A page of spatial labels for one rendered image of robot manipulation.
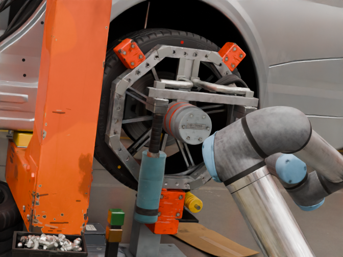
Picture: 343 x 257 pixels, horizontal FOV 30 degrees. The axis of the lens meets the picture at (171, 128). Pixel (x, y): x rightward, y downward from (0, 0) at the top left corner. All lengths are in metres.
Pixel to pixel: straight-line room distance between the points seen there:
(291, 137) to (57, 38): 0.72
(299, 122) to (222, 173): 0.23
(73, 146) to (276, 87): 1.11
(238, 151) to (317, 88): 1.31
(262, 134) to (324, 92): 1.33
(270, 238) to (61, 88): 0.73
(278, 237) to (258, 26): 1.27
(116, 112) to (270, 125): 0.91
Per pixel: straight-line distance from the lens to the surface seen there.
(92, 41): 1.87
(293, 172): 2.03
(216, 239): 3.79
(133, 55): 2.32
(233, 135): 1.56
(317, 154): 1.76
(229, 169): 1.56
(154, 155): 2.17
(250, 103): 2.32
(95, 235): 2.35
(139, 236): 2.67
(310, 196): 2.09
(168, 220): 2.50
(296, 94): 2.78
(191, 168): 2.58
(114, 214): 1.82
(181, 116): 2.28
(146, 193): 2.31
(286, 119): 1.56
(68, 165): 1.91
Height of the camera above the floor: 1.20
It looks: 9 degrees down
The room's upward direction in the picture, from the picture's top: 8 degrees clockwise
